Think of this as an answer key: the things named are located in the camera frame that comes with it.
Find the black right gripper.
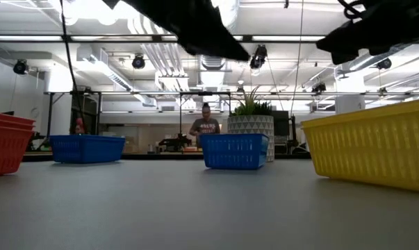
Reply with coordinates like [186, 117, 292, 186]
[315, 0, 419, 66]

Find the black hanging cable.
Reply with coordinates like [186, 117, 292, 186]
[58, 0, 87, 135]

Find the person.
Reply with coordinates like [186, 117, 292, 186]
[188, 101, 222, 149]

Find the blue plastic basket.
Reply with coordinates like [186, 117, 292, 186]
[199, 133, 270, 171]
[50, 134, 126, 165]

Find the white patterned plant pot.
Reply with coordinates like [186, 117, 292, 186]
[227, 115, 276, 163]

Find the black overhead beam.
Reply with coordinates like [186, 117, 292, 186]
[0, 33, 419, 44]

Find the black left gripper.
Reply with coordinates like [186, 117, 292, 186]
[103, 0, 251, 63]

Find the green potted plant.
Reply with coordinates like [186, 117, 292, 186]
[231, 85, 274, 117]

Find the red plastic basket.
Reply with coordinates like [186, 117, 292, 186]
[0, 110, 37, 127]
[0, 117, 35, 133]
[0, 124, 34, 178]

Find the thin hanging cable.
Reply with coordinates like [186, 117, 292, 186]
[290, 0, 305, 117]

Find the yellow plastic basket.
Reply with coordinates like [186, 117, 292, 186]
[300, 98, 419, 194]

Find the black monitor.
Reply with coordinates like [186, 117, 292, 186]
[270, 110, 291, 138]

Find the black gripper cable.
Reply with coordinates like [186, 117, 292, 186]
[336, 0, 365, 21]

